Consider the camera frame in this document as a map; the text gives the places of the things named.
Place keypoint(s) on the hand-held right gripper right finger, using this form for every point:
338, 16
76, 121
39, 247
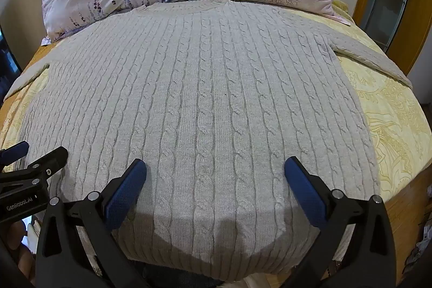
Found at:
303, 193

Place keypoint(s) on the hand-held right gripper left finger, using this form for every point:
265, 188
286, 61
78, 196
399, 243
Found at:
126, 193

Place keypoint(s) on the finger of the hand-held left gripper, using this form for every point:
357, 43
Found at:
15, 152
40, 166

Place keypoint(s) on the dark blue furniture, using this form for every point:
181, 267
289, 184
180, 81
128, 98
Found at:
8, 65

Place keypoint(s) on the yellow patterned bed sheet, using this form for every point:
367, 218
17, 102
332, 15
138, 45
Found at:
388, 112

